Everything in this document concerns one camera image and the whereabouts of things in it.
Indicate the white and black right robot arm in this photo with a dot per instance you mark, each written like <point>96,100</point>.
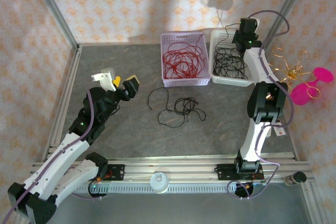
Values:
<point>256,140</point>

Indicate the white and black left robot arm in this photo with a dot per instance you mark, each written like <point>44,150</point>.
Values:
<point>57,155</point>

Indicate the white perforated plastic basket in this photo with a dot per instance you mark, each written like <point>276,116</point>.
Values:
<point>223,79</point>

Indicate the lavender perforated plastic basket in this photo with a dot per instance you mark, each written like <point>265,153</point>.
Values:
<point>183,83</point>

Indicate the white round knob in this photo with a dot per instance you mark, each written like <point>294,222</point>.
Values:
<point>159,183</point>

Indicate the white paper tag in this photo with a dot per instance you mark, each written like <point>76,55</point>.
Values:
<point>279,131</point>

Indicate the black cylinder bottle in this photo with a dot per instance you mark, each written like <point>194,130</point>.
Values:
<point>296,178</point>

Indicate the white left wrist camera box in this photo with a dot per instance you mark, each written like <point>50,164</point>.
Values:
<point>105,79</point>

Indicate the aluminium frame post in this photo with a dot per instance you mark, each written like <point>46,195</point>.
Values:
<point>291,1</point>
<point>52,6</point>

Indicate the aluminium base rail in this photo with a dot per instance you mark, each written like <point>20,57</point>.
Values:
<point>183,167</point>

